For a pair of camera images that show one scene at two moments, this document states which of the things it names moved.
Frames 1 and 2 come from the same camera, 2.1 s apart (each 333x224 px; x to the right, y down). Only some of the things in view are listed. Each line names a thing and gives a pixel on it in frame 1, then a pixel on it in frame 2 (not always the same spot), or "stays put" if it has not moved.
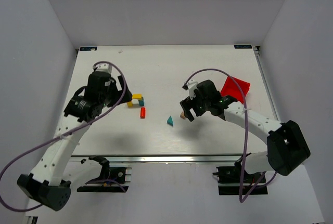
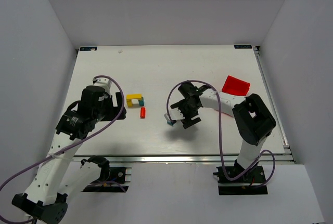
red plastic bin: x=237 y=89 stays put
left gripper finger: x=121 y=82 to x=119 y=99
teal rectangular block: x=141 y=102 stays put
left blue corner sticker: x=88 y=48 stays put
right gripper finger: x=190 y=114 to x=189 y=122
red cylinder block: x=142 y=114 stays put
